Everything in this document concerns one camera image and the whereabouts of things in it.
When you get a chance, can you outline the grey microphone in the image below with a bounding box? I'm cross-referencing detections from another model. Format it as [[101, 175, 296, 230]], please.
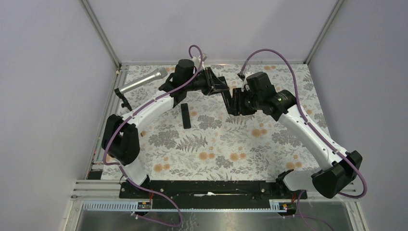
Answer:
[[115, 67, 168, 96]]

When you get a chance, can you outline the purple cable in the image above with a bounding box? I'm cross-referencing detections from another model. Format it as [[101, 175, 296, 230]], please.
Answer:
[[102, 44, 204, 229], [238, 49, 368, 199]]

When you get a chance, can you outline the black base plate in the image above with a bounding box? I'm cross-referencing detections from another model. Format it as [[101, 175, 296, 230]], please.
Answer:
[[119, 180, 307, 210]]

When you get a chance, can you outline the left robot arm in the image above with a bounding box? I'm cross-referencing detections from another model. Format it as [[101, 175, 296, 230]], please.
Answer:
[[101, 59, 229, 198]]

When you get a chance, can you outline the floral table mat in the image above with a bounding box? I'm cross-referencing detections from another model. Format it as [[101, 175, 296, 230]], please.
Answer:
[[102, 64, 345, 182]]

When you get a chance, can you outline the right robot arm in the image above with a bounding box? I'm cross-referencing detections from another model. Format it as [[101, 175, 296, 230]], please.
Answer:
[[224, 72, 363, 198]]

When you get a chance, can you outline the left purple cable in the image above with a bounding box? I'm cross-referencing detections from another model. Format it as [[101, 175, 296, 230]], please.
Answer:
[[102, 44, 204, 229]]

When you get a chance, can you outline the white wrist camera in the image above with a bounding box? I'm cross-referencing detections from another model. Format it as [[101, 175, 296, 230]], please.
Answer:
[[237, 72, 254, 92], [191, 53, 207, 69]]

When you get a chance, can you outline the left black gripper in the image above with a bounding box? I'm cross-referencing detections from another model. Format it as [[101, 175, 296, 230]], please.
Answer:
[[185, 67, 230, 96]]

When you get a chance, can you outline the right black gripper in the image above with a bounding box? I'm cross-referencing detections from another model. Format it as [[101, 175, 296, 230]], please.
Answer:
[[228, 88, 262, 116]]

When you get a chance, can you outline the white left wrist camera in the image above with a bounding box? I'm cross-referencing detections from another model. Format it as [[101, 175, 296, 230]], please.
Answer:
[[191, 53, 207, 69]]

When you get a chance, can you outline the black remote control back up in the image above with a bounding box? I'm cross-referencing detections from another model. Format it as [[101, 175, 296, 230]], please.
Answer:
[[180, 103, 191, 129]]

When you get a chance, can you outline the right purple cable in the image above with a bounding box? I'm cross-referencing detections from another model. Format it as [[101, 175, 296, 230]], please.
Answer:
[[238, 49, 368, 199]]

